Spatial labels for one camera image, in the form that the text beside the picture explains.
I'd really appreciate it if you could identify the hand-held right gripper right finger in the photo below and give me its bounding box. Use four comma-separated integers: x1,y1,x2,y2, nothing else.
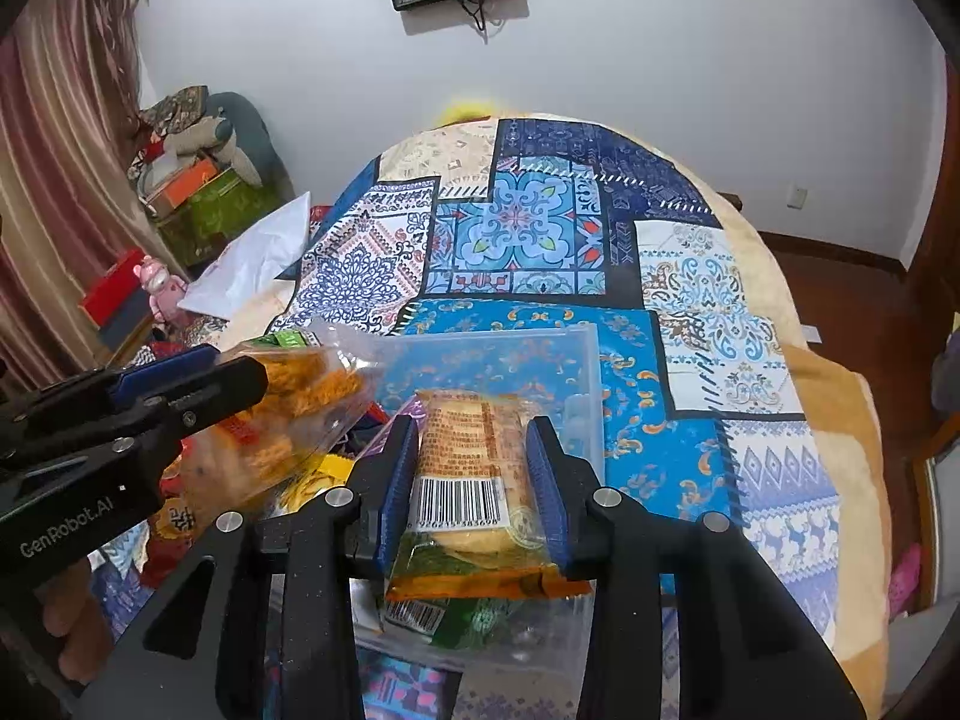
525,416,869,720

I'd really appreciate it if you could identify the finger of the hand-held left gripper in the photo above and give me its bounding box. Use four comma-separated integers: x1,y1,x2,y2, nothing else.
0,345,221,452
0,356,269,492

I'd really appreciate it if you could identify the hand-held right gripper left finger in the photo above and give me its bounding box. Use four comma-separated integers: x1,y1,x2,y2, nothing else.
71,414,421,720

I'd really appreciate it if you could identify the orange barcode snack packet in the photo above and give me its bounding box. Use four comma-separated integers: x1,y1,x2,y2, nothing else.
385,388,595,602

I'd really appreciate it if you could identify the clear bag of orange snacks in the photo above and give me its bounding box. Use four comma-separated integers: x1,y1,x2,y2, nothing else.
180,319,392,520

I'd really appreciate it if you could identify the clear plastic storage box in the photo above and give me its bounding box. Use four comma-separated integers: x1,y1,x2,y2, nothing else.
330,322,606,680

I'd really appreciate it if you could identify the person's left hand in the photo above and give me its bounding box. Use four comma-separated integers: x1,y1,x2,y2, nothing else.
41,561,115,685

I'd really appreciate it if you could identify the pile of mixed snack packets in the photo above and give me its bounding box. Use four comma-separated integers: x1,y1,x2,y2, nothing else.
90,397,428,616

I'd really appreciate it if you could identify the pink toy figure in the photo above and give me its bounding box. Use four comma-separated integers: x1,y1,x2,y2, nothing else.
135,255,190,325

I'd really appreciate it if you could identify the red box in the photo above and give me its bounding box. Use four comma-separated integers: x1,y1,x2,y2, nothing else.
79,247,149,329

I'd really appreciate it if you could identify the white plastic bag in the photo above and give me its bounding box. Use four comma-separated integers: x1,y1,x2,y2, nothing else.
178,191,313,317

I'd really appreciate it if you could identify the green snack packet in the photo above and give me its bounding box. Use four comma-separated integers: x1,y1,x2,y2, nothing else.
381,591,527,651

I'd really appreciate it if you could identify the green box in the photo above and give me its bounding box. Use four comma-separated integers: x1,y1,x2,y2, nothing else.
156,169,284,269

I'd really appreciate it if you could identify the orange box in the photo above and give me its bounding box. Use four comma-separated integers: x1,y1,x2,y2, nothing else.
145,157,224,216

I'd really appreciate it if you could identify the grey green plush toy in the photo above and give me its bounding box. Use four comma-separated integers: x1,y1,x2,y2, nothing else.
161,92,295,190

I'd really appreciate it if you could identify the blue patchwork printed blanket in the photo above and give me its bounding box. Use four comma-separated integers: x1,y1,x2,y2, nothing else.
97,116,841,720

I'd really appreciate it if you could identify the striped curtain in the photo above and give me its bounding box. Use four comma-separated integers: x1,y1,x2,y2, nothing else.
0,0,188,395

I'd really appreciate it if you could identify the floral cloth bag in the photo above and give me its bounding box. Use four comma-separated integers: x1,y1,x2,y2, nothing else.
139,86,216,134

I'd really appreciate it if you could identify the pink slipper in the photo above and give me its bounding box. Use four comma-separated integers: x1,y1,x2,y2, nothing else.
887,544,925,617

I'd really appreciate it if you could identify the yellow plush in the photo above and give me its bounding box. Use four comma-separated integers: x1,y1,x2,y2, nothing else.
440,96,501,124

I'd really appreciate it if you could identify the black cable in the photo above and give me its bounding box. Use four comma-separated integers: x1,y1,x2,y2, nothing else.
460,0,501,36

